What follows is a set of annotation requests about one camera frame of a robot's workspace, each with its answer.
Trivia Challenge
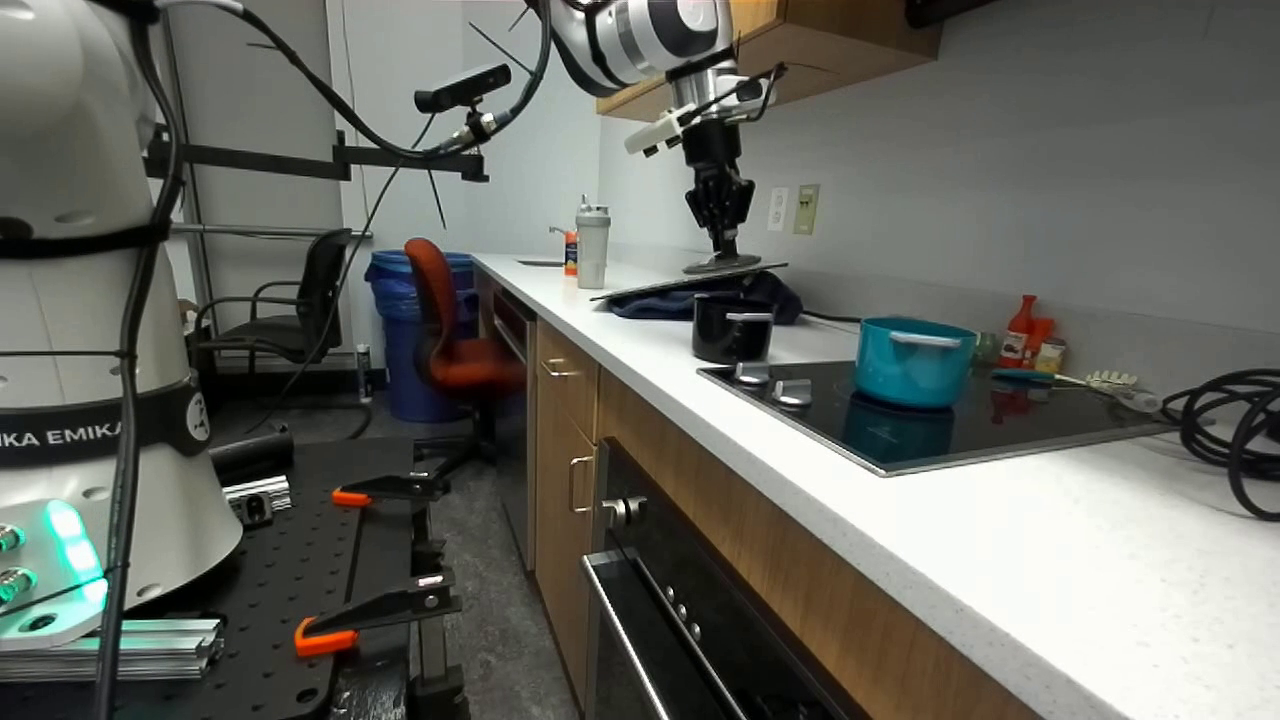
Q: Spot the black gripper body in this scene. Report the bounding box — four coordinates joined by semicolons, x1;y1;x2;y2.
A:
678;118;745;203

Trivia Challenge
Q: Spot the black pot lid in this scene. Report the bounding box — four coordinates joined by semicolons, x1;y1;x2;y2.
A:
678;253;769;279

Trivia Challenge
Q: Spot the teal pot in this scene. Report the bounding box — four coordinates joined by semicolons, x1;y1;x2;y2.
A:
853;313;978;414

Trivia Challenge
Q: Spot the gray flat board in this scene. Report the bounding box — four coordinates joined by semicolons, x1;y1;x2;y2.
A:
601;260;772;304

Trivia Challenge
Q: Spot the black mug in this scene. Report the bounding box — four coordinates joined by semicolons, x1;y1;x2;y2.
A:
688;289;779;373

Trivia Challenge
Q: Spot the steel tumbler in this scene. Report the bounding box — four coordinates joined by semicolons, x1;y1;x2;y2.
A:
573;197;617;295

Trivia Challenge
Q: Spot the orange office chair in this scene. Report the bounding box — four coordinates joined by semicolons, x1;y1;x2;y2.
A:
398;236;528;452

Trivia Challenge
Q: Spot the black glass cooktop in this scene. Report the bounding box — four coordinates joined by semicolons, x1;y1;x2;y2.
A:
695;352;1181;482

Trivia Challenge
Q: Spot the silver oven knob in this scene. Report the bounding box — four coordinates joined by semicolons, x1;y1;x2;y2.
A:
601;493;651;528

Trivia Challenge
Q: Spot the red sauce bottle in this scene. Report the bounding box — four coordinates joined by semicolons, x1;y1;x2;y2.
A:
995;293;1067;378

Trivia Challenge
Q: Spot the blue trash bin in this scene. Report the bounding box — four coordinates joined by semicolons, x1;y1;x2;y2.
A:
358;249;486;434

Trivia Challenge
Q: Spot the wooden base cabinet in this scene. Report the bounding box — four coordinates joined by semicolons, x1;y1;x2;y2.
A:
592;373;1043;720
528;315;601;706

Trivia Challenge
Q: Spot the black office chair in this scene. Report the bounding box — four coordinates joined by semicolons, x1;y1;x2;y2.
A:
178;225;358;392

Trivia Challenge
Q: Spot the black built-in oven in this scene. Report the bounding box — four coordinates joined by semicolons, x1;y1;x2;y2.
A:
578;438;870;720

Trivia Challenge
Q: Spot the small black box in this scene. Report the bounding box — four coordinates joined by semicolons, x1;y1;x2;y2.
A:
205;430;300;487

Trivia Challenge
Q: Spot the small silver box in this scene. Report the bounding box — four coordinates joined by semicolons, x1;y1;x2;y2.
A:
214;474;300;532

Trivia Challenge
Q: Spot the black perforated robot table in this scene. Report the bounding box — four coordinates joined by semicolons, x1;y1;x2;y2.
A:
0;434;472;720

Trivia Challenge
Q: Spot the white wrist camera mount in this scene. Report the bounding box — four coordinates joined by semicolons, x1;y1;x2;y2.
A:
621;108;698;160

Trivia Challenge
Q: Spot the beige switch plate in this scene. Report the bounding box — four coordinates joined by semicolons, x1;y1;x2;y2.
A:
792;179;823;239

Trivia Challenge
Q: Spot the large wooden wall cabinet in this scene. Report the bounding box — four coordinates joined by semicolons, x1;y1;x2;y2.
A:
592;0;945;129

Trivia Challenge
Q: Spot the black stereo camera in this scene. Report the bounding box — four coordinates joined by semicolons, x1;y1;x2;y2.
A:
407;60;514;120

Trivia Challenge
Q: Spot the white cord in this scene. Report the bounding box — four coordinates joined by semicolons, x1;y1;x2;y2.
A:
1054;368;1148;399

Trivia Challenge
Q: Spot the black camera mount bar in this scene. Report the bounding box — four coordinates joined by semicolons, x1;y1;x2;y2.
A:
139;129;490;189

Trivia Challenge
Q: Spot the silver oven handle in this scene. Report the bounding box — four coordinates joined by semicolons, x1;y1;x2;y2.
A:
578;548;752;720

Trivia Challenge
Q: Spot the orange handled clamp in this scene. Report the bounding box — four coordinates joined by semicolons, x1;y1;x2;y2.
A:
288;571;456;669
322;470;458;520

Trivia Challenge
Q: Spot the black power cable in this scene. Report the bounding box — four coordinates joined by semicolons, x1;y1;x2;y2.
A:
1156;363;1280;528

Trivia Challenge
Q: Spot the aluminium extrusion rail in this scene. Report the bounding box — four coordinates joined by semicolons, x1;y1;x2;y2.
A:
0;611;226;687

